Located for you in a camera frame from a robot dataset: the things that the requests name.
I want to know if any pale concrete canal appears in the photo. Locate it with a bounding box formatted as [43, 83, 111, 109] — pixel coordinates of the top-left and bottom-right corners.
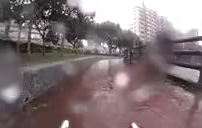
[167, 63, 202, 89]

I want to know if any grass strip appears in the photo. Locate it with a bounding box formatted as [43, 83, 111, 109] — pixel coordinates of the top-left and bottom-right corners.
[20, 50, 90, 66]

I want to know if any tall white building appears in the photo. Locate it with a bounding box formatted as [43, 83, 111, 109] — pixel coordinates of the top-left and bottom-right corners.
[129, 1, 167, 43]

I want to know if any low pale building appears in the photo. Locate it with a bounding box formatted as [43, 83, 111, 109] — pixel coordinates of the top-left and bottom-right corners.
[0, 19, 73, 49]

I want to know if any red wet paved path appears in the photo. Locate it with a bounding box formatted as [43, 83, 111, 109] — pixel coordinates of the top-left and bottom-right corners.
[8, 57, 202, 128]

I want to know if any robot's own part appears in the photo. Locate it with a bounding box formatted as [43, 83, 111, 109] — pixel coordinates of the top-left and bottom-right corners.
[60, 119, 70, 128]
[131, 122, 140, 128]

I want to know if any row of trees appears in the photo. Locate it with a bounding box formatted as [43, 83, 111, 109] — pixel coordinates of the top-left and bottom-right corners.
[0, 0, 145, 57]

